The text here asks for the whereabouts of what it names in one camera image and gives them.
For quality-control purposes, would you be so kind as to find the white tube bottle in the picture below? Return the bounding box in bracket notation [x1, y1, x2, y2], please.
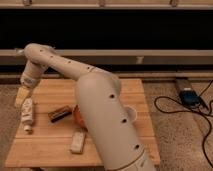
[21, 98, 34, 134]

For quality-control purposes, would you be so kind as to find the translucent plastic cup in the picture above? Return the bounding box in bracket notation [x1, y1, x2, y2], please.
[125, 106, 137, 123]

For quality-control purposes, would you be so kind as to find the white sponge block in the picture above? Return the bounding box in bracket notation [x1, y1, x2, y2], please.
[70, 132, 86, 154]

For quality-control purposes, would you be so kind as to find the brown rectangular box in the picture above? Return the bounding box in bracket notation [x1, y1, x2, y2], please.
[48, 106, 72, 123]

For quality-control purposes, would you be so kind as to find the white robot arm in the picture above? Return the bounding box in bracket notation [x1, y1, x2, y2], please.
[15, 43, 156, 171]

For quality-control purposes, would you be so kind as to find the blue power adapter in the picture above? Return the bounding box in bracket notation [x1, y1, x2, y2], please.
[179, 89, 200, 106]

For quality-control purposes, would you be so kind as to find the orange ceramic bowl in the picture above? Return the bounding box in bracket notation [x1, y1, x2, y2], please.
[73, 106, 86, 129]

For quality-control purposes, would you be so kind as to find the black cable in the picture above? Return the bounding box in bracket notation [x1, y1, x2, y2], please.
[153, 79, 213, 169]

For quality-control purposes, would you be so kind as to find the wooden table board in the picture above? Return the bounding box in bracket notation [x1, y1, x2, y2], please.
[5, 79, 160, 168]

